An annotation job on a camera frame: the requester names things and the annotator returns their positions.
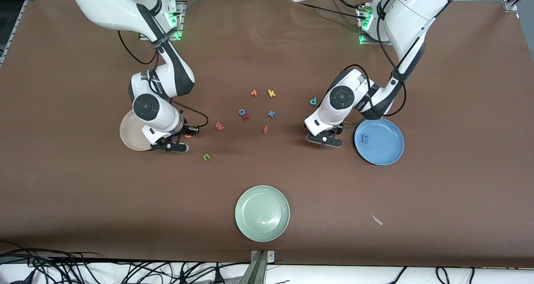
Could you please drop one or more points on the pink foam letter w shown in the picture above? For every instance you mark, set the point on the pink foam letter w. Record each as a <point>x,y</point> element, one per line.
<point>220,126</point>

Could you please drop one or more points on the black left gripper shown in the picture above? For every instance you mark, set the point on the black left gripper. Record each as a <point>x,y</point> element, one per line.
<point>338,129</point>

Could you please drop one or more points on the brown paper table cover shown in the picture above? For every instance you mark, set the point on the brown paper table cover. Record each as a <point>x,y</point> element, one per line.
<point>83,192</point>

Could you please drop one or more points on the pale green round plate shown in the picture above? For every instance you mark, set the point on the pale green round plate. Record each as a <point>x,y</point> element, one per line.
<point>262,214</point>

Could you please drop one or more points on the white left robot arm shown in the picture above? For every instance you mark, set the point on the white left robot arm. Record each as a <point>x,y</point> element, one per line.
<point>413,17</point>

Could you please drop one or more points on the blue foam letter m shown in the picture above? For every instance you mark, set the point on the blue foam letter m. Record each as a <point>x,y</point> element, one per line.
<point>366,139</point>

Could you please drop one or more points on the grey metal camera mount bracket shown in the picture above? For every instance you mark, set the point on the grey metal camera mount bracket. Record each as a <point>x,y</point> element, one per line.
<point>259,261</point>

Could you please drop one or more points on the small white paper scrap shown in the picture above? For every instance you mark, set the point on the small white paper scrap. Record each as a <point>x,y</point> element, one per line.
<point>376,219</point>

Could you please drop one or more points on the beige round plate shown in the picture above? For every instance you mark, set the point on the beige round plate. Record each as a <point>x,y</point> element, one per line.
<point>129,136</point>

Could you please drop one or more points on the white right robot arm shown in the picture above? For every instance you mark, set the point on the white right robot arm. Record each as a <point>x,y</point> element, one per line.
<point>108,4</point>

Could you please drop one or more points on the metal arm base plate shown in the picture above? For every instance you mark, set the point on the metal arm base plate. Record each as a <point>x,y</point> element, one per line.
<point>369,42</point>
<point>182,21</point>

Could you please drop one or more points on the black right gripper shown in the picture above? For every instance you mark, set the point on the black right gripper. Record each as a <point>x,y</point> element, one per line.
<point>187,130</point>

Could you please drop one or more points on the green foam letter n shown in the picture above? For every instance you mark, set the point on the green foam letter n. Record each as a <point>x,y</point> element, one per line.
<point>207,157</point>

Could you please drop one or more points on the blue round plate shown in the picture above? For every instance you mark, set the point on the blue round plate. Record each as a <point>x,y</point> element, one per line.
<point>384,148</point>

